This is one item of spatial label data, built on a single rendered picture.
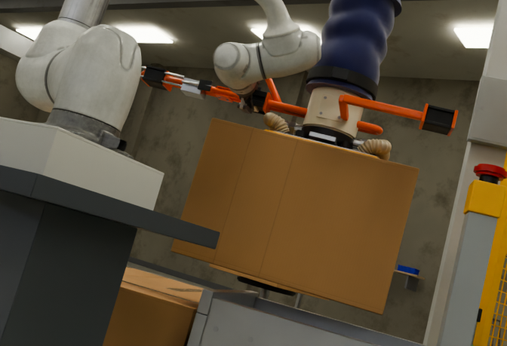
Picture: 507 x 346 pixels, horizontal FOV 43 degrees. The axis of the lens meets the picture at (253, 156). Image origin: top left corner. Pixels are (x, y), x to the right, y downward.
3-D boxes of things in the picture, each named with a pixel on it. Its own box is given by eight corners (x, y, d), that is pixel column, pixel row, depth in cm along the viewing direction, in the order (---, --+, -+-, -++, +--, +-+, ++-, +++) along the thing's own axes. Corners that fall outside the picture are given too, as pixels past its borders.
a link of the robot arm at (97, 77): (74, 108, 129) (109, 10, 133) (32, 105, 142) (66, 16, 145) (136, 136, 140) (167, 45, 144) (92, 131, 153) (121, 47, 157)
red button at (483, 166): (501, 191, 142) (504, 174, 142) (507, 186, 135) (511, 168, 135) (468, 184, 143) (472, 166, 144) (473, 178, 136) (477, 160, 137)
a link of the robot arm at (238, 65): (223, 96, 180) (268, 86, 178) (210, 78, 165) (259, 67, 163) (217, 60, 182) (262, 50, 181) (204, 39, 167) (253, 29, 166)
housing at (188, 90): (204, 100, 212) (208, 87, 213) (199, 94, 206) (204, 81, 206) (185, 96, 214) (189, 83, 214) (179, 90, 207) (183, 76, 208)
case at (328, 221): (380, 311, 203) (410, 191, 209) (382, 315, 164) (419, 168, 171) (205, 258, 217) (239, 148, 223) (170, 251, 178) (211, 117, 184)
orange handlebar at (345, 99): (415, 148, 197) (417, 136, 197) (423, 122, 168) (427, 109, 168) (142, 82, 217) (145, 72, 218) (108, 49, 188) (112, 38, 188)
